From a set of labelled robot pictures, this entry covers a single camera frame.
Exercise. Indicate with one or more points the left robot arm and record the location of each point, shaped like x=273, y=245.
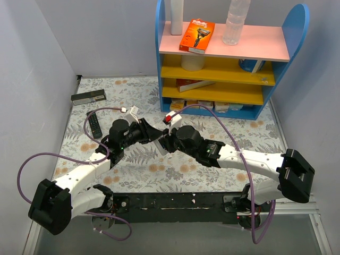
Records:
x=56, y=202

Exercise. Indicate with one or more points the black remote control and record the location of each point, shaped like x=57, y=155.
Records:
x=94, y=125

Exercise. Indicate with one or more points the white cylinder roll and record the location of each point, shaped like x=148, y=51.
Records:
x=192, y=63

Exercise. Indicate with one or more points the green soap pack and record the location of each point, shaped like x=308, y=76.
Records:
x=235, y=106

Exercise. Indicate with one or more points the white tall bottle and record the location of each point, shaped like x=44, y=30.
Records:
x=177, y=7

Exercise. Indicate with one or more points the white remote control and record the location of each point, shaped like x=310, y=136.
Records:
x=160, y=148

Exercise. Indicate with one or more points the orange razor box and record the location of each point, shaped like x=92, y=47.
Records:
x=197, y=36

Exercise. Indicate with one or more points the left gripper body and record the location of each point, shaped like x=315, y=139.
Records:
x=143, y=130

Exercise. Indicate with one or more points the blue yellow pink shelf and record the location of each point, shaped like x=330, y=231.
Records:
x=278, y=46

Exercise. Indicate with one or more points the clear plastic water bottle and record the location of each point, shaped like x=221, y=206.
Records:
x=237, y=14

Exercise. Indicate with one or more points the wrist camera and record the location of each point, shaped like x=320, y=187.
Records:
x=173, y=120
x=131, y=114

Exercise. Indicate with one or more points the blue white cup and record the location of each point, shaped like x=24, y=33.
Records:
x=251, y=65

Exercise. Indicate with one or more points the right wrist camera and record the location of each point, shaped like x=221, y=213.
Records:
x=173, y=120

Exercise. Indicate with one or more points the black rectangular box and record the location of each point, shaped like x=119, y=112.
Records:
x=88, y=97

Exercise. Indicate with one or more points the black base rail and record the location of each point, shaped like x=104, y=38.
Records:
x=220, y=207

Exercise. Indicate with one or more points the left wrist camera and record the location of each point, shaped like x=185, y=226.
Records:
x=131, y=114

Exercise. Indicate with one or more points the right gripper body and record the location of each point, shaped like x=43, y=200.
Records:
x=169, y=141

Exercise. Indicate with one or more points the red white book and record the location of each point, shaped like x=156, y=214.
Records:
x=188, y=84

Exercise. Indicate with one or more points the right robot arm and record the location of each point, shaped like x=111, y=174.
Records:
x=289, y=175

